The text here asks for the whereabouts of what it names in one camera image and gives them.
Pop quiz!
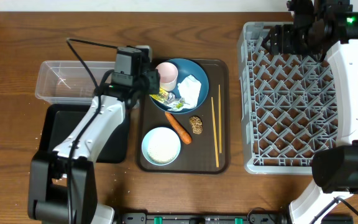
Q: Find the yellow foil snack wrapper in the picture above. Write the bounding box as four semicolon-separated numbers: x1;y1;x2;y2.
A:
150;88;186;112

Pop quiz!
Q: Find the pink plastic cup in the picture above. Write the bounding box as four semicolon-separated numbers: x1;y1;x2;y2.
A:
156;62;178;91

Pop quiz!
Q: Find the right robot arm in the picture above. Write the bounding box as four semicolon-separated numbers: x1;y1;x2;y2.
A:
262;0;358;223

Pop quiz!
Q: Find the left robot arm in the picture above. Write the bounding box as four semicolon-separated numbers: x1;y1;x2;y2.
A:
27;45;160;223

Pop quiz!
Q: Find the grey dishwasher rack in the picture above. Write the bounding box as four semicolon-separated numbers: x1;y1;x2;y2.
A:
237;22;338;175

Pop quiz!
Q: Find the crumpled white napkin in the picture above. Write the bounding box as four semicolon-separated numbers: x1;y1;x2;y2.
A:
177;75;201;109

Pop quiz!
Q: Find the dark blue plate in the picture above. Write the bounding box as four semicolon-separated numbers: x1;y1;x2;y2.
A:
150;58;209;114

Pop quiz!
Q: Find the orange carrot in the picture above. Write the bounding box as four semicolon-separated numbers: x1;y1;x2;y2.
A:
165;112;192;144

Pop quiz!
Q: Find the brown serving tray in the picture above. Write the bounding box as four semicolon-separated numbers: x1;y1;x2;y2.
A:
137;58;230;174

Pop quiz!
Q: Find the brown walnut cookie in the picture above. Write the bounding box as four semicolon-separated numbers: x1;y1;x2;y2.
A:
189;116;203;134

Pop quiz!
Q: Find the right wooden chopstick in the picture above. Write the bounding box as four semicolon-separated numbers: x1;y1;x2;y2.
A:
218;84;223;154

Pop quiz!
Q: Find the wooden chopstick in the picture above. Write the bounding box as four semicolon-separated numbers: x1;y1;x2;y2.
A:
218;84;223;154
211;97;219;168

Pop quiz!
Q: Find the light blue bowl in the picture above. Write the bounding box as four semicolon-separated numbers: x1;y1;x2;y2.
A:
141;127;181;166

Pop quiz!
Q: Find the clear plastic bin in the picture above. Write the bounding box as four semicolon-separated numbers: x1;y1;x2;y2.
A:
35;60;142;110

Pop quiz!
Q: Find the black plastic bin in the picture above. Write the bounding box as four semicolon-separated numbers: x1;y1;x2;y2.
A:
39;104;130;164

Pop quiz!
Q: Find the left wooden chopstick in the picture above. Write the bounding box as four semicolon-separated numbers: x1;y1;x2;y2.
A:
211;97;219;168

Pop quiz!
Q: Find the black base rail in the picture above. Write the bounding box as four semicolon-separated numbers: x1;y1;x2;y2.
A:
113;212;354;224

